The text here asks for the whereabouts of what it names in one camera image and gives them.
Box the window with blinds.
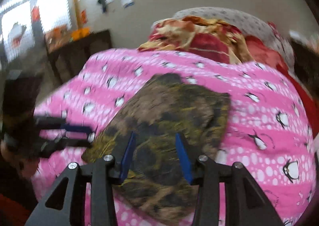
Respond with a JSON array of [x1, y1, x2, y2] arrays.
[[0, 0, 74, 51]]

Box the white dotted pillow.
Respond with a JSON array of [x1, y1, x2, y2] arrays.
[[172, 7, 296, 72]]

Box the red cloth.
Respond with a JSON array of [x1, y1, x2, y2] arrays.
[[245, 35, 319, 142]]

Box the orange box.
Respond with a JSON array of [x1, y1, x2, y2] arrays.
[[71, 27, 90, 41]]

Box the pink penguin print blanket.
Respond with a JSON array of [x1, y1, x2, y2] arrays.
[[31, 48, 316, 226]]

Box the black wall-mounted device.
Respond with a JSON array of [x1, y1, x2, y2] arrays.
[[97, 0, 115, 14]]

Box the dark furniture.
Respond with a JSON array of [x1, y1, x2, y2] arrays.
[[290, 37, 319, 88]]

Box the person's left hand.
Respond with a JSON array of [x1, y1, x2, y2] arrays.
[[0, 139, 39, 179]]

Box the dark wooden cabinet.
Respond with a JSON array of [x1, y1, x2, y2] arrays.
[[45, 29, 112, 84]]

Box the camouflage patterned pants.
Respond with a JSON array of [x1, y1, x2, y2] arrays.
[[82, 73, 232, 225]]

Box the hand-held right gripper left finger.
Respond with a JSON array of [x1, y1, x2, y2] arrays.
[[25, 131, 137, 226]]

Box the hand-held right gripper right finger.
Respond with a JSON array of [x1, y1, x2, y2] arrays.
[[174, 133, 285, 226]]

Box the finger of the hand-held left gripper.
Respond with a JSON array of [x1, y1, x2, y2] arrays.
[[38, 133, 96, 159], [34, 116, 96, 134]]

